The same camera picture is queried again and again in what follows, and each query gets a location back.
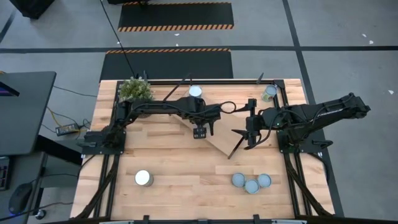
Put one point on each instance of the dark keyboard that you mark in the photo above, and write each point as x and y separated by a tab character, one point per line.
4	174

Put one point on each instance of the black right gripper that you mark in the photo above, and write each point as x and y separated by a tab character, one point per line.
256	123

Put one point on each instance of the grey desk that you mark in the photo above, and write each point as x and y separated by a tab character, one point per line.
25	168

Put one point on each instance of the dark laptop screen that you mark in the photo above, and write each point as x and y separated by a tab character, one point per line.
7	90

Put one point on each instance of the black computer mouse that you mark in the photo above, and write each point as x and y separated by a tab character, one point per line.
20	199

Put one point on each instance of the black hazard striped floor mat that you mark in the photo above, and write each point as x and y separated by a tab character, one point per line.
168	65
174	15

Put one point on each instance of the blue green peas can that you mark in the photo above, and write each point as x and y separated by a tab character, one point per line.
143	178

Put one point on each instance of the artificial plant in slatted pot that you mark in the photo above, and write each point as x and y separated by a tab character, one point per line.
135	90

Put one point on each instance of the carrots can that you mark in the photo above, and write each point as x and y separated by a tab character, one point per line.
195	91

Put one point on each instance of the black box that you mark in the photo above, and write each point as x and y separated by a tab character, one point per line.
31	7

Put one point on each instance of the black framed wooden shelf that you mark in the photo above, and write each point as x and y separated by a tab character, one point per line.
225	137

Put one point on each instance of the teal box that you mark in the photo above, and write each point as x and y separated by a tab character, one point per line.
238	180

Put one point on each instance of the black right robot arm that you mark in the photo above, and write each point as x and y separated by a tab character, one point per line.
326	110

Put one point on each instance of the black aluminium rig frame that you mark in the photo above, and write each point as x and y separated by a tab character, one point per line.
217	82

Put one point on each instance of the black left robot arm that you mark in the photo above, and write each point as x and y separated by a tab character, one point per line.
155	107

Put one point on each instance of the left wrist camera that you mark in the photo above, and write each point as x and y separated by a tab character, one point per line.
200	132

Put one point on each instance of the black power adapter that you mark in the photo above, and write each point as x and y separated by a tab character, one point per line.
66	129

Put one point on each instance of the black desk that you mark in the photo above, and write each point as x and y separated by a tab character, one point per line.
28	115

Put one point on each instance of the round desk caster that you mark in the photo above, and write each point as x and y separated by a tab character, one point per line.
40	214

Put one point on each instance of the teal tuna can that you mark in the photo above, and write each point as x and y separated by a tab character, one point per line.
264	180
252	186

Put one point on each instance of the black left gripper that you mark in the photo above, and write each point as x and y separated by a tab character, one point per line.
208	113

